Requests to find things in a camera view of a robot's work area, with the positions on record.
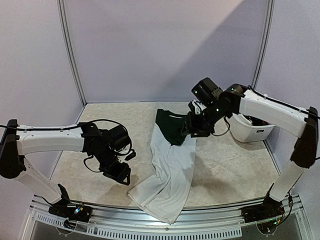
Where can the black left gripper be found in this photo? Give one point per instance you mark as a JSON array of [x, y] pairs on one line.
[[120, 174]]

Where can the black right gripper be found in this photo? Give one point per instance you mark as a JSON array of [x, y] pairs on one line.
[[189, 125]]

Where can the white and green t-shirt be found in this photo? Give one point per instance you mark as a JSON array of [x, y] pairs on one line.
[[164, 194]]

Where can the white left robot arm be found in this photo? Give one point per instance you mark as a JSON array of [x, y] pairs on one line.
[[105, 145]]

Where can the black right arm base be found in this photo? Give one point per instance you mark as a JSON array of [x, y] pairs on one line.
[[269, 208]]

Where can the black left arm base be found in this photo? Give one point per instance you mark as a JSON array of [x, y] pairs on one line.
[[73, 211]]

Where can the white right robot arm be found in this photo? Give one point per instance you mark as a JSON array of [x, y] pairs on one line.
[[299, 122]]

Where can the white plastic laundry basket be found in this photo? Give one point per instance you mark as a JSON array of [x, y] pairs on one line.
[[244, 131]]

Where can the dark patterned clothes pile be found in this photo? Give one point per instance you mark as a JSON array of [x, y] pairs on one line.
[[256, 121]]

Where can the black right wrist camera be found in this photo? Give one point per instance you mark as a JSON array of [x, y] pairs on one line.
[[206, 91]]

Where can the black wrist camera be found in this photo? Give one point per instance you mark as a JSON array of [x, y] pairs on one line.
[[121, 143], [206, 91]]

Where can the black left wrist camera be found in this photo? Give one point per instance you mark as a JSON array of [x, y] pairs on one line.
[[121, 143]]

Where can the aluminium front rail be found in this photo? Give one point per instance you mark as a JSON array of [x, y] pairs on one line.
[[224, 222]]

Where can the right aluminium frame post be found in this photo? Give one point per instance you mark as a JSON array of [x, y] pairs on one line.
[[264, 41]]

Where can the aluminium frame post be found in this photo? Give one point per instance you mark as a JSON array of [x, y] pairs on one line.
[[264, 41], [70, 52]]

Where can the left aluminium frame post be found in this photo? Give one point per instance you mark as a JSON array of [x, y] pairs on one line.
[[70, 52]]

